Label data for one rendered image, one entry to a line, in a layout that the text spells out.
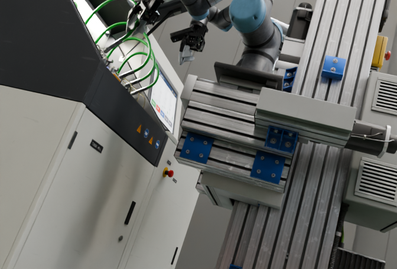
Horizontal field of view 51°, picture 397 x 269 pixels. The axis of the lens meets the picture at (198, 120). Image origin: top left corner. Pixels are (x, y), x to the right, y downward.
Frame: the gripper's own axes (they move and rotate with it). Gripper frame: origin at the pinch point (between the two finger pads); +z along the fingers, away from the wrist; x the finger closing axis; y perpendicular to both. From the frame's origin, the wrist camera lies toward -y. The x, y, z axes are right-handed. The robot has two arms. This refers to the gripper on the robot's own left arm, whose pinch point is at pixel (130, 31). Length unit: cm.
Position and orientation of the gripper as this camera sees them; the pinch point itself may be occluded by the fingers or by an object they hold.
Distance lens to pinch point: 181.9
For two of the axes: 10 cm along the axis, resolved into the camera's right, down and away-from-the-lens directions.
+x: 7.4, 2.3, 6.3
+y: 3.7, 6.4, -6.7
